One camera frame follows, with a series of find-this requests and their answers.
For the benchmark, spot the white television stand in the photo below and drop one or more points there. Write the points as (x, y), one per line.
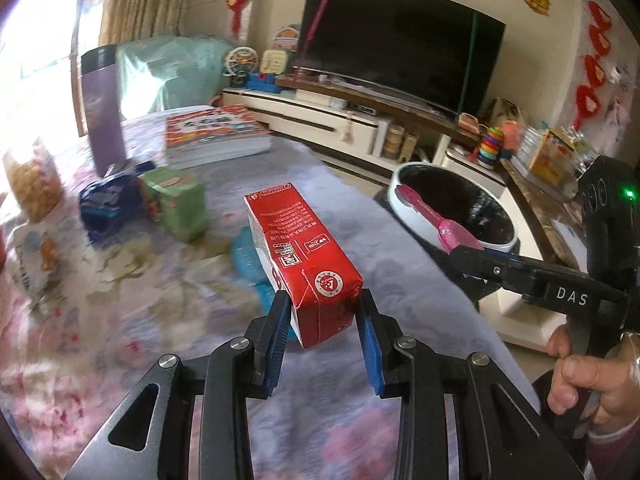
(320, 110)

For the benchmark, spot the toy ferris wheel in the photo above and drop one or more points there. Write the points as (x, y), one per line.
(240, 62)

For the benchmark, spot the teal dust cover cloth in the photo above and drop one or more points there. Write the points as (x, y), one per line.
(165, 70)

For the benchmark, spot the beige patterned curtain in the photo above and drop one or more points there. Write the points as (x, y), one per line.
(145, 0)

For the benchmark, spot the dark blue snack wrapper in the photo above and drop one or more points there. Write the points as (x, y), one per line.
(105, 205)

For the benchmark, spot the black flat television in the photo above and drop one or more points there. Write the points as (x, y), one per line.
(400, 45)

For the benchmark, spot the yellow figure wall decal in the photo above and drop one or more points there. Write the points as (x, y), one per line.
(536, 0)

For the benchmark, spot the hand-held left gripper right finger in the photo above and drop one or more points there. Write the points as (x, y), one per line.
(372, 360)

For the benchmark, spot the white security camera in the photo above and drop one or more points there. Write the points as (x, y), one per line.
(621, 75)

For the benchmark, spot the yellow toy box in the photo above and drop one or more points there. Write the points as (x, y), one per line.
(550, 160)

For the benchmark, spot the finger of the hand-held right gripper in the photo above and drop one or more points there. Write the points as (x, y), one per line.
(490, 264)

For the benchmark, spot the person's right hand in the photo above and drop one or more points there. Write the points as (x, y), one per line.
(615, 385)

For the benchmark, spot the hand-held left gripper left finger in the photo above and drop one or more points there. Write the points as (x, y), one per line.
(276, 360)

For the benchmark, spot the house shaped toy card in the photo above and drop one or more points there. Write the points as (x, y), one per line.
(286, 37)

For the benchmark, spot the yellow green toy phone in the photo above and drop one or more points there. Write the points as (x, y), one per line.
(274, 62)

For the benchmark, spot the pink stick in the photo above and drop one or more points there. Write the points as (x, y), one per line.
(316, 25)

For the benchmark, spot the book with colourful cover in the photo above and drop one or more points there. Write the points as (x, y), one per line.
(215, 130)

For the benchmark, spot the white round trash bin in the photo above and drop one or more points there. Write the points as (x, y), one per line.
(465, 195)

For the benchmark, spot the person's right forearm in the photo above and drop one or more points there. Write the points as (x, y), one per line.
(615, 455)

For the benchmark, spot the blue toy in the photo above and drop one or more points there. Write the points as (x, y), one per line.
(262, 82)

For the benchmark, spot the green carton box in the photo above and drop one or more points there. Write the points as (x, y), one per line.
(177, 205)

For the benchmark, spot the white printed snack packet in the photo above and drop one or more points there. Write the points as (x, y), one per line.
(30, 260)

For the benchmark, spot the red drink carton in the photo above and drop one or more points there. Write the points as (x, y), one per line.
(300, 250)

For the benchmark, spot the purple thermos bottle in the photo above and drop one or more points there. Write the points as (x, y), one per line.
(102, 120)

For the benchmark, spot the clear jar of snack balls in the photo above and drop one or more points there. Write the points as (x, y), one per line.
(32, 185)

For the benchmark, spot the pink plastic spoon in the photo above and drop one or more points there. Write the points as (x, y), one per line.
(440, 222)

